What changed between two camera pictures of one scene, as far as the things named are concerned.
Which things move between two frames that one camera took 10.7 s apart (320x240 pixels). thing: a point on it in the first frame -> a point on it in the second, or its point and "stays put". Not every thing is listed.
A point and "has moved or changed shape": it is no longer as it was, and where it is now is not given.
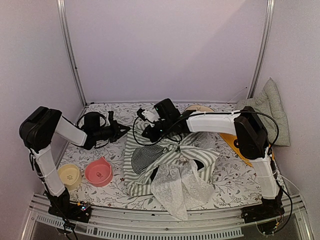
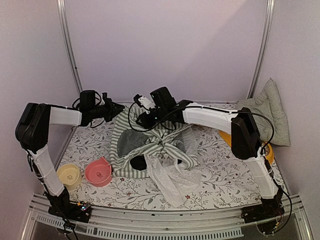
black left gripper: (116, 132) -> (114, 108)
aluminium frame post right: (262, 48) stays put
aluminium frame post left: (70, 48) stays put
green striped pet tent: (177, 172) has moved or changed shape
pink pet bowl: (99, 173) stays put
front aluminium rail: (41, 223) stays put
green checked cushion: (267, 106) stays put
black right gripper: (150, 134) -> (147, 123)
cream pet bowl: (70, 176) stays put
